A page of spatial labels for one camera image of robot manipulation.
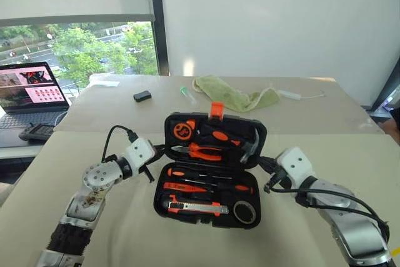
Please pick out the small black rectangular box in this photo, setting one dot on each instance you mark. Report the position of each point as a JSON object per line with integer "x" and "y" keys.
{"x": 142, "y": 96}

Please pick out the black orange tool kit case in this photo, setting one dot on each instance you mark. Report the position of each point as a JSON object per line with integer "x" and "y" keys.
{"x": 206, "y": 217}

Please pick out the open laptop computer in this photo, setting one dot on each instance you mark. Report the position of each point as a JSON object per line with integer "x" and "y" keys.
{"x": 31, "y": 88}

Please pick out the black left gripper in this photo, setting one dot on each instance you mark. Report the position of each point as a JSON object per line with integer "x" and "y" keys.
{"x": 148, "y": 162}

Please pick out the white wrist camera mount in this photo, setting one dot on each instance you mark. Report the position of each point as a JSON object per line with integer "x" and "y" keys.
{"x": 140, "y": 151}
{"x": 295, "y": 164}

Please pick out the orange voltage tester pen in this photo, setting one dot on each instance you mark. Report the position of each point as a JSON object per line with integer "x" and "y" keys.
{"x": 181, "y": 186}

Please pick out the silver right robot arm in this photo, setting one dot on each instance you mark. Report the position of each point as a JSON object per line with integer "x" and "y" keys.
{"x": 350, "y": 217}

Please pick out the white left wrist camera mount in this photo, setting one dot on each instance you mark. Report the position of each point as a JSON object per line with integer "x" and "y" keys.
{"x": 140, "y": 151}

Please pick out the long thin-shaft orange black screwdriver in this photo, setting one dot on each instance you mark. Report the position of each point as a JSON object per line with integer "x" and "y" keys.
{"x": 176, "y": 173}

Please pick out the orange black tape measure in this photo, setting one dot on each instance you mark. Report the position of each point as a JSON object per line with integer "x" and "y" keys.
{"x": 183, "y": 129}

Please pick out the green cloth towel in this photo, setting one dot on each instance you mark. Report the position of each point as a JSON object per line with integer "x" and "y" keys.
{"x": 228, "y": 93}

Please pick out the thick-shaft orange black screwdriver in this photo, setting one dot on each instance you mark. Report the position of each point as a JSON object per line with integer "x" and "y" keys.
{"x": 240, "y": 187}

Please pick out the black handheld controller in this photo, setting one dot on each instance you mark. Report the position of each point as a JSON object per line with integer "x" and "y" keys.
{"x": 36, "y": 131}

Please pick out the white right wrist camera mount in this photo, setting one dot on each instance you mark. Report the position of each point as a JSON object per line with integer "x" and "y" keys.
{"x": 295, "y": 164}

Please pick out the white paper label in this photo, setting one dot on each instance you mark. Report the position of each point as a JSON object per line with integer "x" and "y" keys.
{"x": 106, "y": 83}

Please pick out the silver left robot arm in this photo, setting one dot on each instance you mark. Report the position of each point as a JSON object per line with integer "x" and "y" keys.
{"x": 93, "y": 182}

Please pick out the clear tube green cap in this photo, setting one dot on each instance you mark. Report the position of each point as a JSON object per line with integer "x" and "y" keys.
{"x": 187, "y": 94}

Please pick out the black electrical tape roll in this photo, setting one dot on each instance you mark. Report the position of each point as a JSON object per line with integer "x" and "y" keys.
{"x": 237, "y": 214}

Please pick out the orange black utility knife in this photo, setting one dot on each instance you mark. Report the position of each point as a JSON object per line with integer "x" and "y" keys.
{"x": 193, "y": 207}

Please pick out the black window post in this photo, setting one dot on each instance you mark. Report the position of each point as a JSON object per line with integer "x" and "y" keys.
{"x": 159, "y": 29}

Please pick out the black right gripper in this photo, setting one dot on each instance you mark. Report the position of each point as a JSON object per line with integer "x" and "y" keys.
{"x": 275, "y": 170}

